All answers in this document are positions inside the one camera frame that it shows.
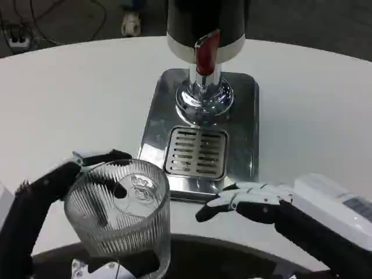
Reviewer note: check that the slotted steel drain grid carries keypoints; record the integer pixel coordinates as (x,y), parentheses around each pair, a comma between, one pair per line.
(195,152)

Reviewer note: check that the steel drip tray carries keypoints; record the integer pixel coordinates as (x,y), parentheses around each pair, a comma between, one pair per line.
(241,139)

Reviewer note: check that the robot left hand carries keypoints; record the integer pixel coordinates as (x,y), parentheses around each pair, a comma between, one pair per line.
(37,191)

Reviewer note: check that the white shoe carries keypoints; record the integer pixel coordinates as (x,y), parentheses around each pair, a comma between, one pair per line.
(131,24)

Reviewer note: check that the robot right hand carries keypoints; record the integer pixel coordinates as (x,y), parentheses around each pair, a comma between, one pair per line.
(305,232)

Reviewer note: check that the clear ribbed glass cup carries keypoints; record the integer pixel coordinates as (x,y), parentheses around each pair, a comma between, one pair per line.
(128,229)

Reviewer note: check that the black drink dispenser chrome column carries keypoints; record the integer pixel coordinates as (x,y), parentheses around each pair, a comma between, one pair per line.
(186,26)

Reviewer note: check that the white power strip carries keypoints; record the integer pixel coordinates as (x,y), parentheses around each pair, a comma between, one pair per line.
(18,40)

